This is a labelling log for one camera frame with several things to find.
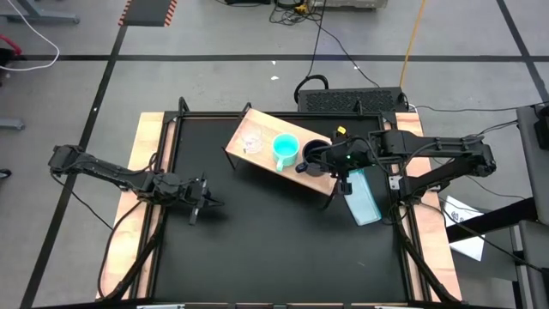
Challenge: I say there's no yellow cable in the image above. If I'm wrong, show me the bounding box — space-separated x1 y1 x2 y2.
398 0 429 88

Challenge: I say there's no thick black looped cable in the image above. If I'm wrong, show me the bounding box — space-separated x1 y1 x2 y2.
293 74 330 105

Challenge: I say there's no grey table foot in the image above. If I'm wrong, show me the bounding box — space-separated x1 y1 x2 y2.
0 0 81 26

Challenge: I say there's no dark blue speckled enamel mug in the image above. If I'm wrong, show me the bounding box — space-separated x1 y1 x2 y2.
294 138 335 179

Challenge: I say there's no grey side furniture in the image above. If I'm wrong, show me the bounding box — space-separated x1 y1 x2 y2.
514 104 549 309

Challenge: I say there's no white cable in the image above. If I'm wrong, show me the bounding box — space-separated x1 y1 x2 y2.
0 0 61 73

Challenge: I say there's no silver appliance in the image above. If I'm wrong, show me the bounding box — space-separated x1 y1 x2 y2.
308 0 389 11

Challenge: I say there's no wooden side board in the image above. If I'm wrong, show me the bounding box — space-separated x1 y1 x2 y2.
95 112 178 300
393 112 464 302

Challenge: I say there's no thin black floor cable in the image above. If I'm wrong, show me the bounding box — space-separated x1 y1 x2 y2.
305 0 329 79

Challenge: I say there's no black perforated computer case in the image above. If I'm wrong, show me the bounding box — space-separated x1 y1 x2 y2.
296 86 409 114

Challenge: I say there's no white paper sheet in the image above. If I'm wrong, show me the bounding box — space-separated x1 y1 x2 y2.
440 194 486 263

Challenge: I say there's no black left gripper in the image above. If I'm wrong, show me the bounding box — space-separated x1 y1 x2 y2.
178 173 226 227

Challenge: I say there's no black desk leg bar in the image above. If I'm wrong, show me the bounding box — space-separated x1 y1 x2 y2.
445 197 540 244

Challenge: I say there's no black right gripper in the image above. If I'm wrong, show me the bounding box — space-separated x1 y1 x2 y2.
305 130 377 197

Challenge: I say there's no tangled black cable bundle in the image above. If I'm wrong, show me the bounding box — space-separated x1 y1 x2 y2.
268 0 323 27

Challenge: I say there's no red item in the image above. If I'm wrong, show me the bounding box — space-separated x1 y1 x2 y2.
0 33 23 58

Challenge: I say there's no mint green mug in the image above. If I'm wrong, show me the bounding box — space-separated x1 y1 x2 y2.
271 132 301 173

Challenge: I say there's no black hazard-striped floor mat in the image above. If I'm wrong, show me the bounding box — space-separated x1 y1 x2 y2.
118 0 178 28

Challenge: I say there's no clear plastic handled cup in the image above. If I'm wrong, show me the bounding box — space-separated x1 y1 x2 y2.
238 126 265 155

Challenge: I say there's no wooden shelf with black legs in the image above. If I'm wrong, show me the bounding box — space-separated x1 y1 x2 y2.
221 101 349 211

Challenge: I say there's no folded light blue cloth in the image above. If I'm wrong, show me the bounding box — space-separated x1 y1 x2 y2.
342 167 383 227

